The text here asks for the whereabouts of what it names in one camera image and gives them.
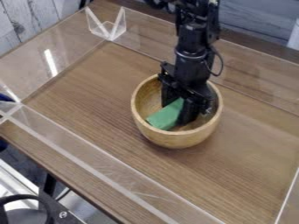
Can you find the green rectangular block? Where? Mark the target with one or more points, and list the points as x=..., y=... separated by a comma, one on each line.
x=163, y=119

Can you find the brown wooden bowl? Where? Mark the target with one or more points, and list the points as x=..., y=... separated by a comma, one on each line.
x=146, y=103

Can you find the grey metal bracket with screw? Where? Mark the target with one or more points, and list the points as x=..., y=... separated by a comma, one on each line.
x=62, y=214

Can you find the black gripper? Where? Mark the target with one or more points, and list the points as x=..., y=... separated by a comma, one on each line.
x=185, y=80

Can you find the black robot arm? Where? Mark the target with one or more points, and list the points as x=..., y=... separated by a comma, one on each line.
x=197, y=24

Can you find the black metal table leg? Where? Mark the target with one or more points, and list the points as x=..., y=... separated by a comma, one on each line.
x=50, y=185

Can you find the clear acrylic enclosure wall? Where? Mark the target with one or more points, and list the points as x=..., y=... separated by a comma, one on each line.
x=71, y=79

